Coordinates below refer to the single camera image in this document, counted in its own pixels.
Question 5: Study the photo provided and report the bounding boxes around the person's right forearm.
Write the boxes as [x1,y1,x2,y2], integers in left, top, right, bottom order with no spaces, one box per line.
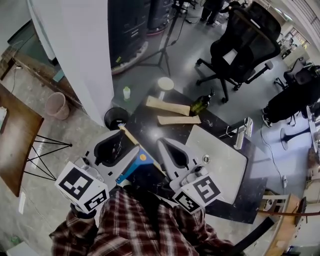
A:
[174,207,236,256]

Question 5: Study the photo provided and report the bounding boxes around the wooden rack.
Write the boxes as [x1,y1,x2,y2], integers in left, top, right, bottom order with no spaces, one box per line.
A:
[257,192,310,251]

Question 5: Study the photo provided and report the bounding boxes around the wooden platform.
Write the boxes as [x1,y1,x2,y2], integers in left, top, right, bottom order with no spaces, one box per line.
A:
[0,46,83,111]

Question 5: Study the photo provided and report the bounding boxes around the black desk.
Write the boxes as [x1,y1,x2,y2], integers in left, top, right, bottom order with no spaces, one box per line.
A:
[119,86,268,225]

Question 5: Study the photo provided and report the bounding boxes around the tan wooden board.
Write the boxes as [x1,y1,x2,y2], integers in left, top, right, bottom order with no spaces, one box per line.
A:
[156,114,202,127]
[145,95,192,117]

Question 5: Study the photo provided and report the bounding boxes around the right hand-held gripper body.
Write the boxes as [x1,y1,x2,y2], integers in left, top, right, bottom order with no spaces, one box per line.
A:
[169,164,222,215]

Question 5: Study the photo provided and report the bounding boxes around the white sink basin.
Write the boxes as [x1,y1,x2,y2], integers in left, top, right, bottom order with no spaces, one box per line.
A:
[184,124,248,206]

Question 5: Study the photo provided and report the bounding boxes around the person's left forearm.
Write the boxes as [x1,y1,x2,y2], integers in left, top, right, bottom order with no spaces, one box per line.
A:
[48,202,101,256]

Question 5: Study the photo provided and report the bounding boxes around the wooden table with black legs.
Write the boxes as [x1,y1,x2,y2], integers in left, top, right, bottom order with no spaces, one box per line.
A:
[0,83,73,198]

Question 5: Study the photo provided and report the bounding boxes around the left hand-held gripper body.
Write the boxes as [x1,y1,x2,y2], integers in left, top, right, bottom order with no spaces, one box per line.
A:
[54,156,110,215]

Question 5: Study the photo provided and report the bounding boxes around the grey office chair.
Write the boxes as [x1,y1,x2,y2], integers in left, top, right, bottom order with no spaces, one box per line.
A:
[273,57,316,90]

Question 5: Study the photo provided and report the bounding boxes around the white pedestal table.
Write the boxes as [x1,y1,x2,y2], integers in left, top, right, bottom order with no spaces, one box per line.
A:
[279,104,320,153]

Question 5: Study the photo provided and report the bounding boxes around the green pump bottle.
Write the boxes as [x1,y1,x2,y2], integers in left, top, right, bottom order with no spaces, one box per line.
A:
[189,87,216,116]

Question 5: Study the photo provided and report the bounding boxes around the white round lid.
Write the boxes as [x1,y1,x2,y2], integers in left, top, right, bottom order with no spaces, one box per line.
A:
[157,76,175,91]

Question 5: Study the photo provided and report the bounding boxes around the person's plaid shirt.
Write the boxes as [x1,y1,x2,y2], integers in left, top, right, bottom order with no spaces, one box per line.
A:
[48,187,236,256]

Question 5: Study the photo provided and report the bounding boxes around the black office chair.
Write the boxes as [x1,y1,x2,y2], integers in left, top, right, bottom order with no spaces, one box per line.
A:
[195,1,282,104]

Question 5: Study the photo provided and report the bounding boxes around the black trash bin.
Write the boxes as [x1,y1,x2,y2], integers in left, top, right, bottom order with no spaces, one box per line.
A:
[103,106,130,131]

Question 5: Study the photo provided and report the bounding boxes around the chrome faucet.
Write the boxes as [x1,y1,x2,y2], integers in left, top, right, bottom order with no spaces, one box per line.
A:
[218,116,254,150]

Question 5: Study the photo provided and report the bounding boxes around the blue-handled squeegee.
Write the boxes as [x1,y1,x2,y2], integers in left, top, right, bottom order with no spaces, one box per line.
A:
[115,124,168,185]

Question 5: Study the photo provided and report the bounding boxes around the pink wastebasket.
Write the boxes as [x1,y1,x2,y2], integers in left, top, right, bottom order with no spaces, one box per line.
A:
[44,91,71,121]

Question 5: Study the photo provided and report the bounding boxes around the black cabinet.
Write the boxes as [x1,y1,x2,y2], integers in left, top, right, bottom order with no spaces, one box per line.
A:
[147,0,173,32]
[107,0,148,70]

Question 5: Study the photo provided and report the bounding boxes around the black tripod stand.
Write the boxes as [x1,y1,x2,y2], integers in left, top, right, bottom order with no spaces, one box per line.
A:
[136,0,187,77]

